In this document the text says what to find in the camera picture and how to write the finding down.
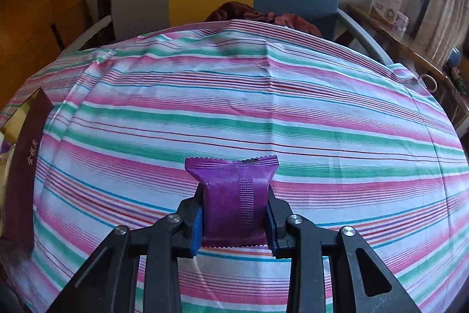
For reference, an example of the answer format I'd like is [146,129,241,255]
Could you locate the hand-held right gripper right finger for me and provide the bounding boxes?
[266,188,422,313]

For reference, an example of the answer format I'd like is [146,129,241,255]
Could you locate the purple snack packet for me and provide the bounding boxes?
[184,154,280,248]

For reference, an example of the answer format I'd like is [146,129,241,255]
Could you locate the beige striped curtain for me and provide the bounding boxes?
[416,0,469,68]

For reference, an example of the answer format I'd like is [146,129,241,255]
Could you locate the wooden wardrobe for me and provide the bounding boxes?
[0,0,92,108]

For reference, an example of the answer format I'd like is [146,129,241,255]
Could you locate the wooden desk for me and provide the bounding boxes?
[346,3,469,138]

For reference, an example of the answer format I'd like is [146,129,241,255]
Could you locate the blue globe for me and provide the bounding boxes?
[448,47,462,70]

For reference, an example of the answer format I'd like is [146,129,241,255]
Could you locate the gold-lined maroon tin box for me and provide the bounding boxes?
[0,87,54,251]

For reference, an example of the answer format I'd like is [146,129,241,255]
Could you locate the striped tablecloth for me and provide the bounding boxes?
[0,19,469,313]

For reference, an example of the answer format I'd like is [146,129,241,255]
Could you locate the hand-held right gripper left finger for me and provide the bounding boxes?
[47,185,206,313]

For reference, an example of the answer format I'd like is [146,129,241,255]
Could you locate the white printed carton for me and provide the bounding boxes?
[370,0,404,24]

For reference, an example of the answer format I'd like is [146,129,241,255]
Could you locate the dark red cloth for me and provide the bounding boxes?
[204,1,323,38]

